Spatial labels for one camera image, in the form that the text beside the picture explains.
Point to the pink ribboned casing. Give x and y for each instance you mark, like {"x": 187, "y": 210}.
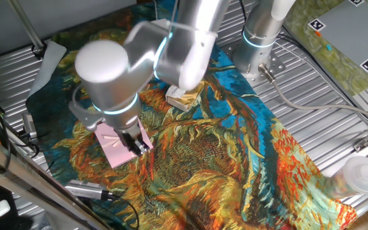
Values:
{"x": 120, "y": 156}

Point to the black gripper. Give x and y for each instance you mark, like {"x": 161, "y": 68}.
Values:
{"x": 128, "y": 137}

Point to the metal pole with clamp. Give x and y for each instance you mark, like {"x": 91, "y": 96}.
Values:
{"x": 27, "y": 28}

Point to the silver camera with fins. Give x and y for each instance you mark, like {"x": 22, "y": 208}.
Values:
{"x": 85, "y": 190}

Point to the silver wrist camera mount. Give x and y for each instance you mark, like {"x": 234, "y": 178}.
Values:
{"x": 85, "y": 117}

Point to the grey studded baseplate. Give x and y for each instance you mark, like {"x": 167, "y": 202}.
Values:
{"x": 353, "y": 32}

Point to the sunflower painting cloth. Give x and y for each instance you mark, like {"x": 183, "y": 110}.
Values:
{"x": 203, "y": 153}

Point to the teal toy brick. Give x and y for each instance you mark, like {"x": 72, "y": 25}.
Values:
{"x": 329, "y": 47}

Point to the white earbuds case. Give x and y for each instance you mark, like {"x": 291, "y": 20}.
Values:
{"x": 1, "y": 207}

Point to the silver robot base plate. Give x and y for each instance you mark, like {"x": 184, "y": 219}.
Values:
{"x": 278, "y": 65}

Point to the gold box with white paper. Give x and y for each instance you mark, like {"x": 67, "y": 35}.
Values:
{"x": 187, "y": 101}

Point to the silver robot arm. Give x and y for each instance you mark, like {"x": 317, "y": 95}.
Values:
{"x": 107, "y": 83}

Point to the green patterned mat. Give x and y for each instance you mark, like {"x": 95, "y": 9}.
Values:
{"x": 308, "y": 54}

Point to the aluminium frame bar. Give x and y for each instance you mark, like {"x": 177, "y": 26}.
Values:
{"x": 18, "y": 175}

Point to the clear plastic lidded cup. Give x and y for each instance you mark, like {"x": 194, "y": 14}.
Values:
{"x": 359, "y": 175}

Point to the small silver box camera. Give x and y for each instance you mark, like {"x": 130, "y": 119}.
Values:
{"x": 29, "y": 126}

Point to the orange toy brick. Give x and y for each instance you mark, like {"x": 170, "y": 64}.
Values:
{"x": 317, "y": 33}

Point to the grey cloth pad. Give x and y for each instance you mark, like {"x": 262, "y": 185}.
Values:
{"x": 48, "y": 64}

